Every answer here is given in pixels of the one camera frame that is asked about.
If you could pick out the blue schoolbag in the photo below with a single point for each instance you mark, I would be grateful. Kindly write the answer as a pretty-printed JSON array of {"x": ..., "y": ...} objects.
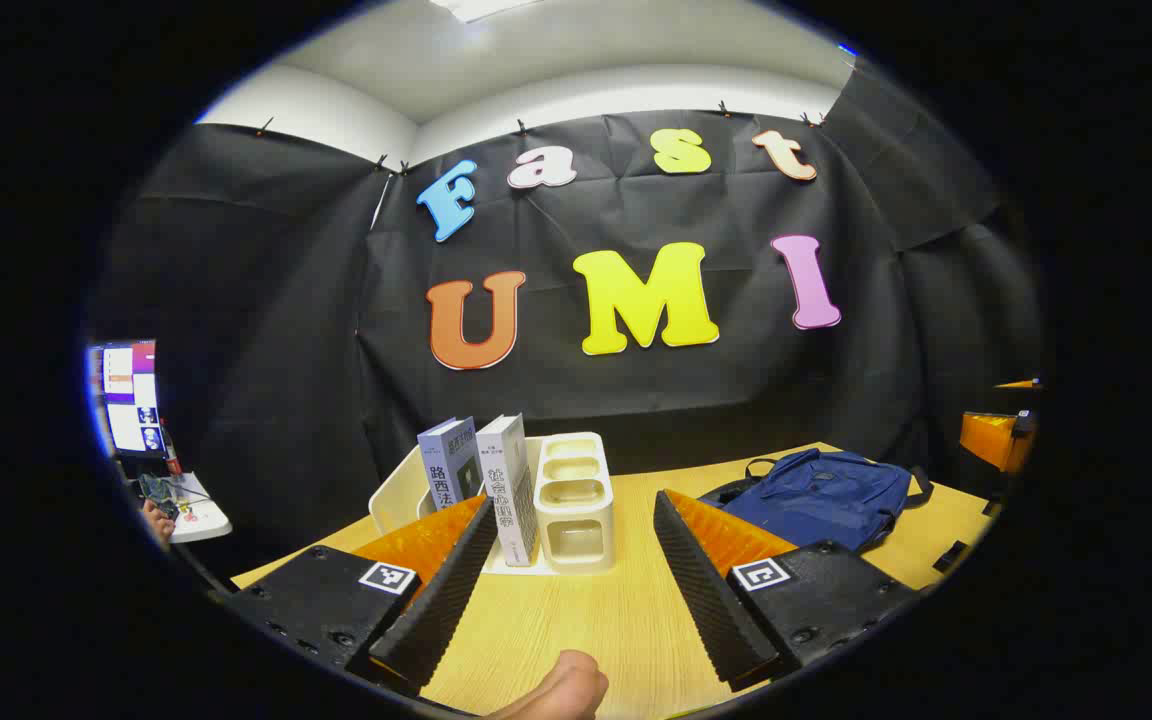
[{"x": 826, "y": 495}]

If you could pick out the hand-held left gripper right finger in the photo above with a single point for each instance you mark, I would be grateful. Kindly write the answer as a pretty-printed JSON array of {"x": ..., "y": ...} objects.
[{"x": 711, "y": 610}]

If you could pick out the blue-grey book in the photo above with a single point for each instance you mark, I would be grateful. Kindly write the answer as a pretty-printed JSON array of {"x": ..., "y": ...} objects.
[{"x": 446, "y": 470}]

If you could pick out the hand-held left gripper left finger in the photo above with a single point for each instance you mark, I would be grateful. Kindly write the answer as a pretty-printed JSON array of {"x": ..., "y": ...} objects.
[{"x": 436, "y": 610}]

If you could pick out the cream plastic bookshelf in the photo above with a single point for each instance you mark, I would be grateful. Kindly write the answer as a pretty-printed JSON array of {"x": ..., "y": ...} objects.
[{"x": 576, "y": 500}]

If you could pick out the computer monitor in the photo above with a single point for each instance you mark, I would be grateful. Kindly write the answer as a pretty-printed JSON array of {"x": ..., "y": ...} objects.
[{"x": 131, "y": 400}]

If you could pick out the black backdrop cloth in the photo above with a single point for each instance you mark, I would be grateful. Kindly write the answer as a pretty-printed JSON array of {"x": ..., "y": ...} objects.
[{"x": 286, "y": 300}]

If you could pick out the red bottle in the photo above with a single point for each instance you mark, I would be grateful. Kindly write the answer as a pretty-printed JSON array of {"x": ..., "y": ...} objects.
[{"x": 173, "y": 460}]

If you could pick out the white patterned book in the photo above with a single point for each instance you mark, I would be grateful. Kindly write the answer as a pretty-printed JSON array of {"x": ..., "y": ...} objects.
[{"x": 506, "y": 470}]

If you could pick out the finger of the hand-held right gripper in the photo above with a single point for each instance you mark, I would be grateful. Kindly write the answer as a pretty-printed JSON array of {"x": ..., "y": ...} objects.
[{"x": 994, "y": 440}]

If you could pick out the small white table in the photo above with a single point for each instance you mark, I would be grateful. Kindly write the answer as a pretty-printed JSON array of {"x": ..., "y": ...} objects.
[{"x": 206, "y": 520}]

